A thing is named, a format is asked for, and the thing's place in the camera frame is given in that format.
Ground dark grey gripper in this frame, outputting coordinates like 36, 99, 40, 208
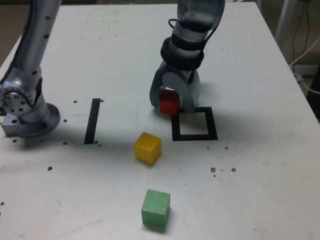
148, 62, 201, 114

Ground red cube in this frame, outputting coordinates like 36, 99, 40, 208
159, 88, 181, 116

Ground yellow cube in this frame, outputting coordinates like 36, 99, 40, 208
133, 131, 162, 166

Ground green cube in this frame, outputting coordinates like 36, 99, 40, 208
141, 189, 171, 228

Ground black tape square outline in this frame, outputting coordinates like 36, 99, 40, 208
171, 106, 219, 142

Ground black tape strip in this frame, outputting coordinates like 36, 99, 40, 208
83, 98, 101, 145

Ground white metal post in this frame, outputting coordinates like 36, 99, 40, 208
274, 0, 296, 47

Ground white cable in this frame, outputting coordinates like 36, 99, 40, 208
289, 36, 320, 94

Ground thin black cable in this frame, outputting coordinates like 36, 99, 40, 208
291, 0, 311, 63

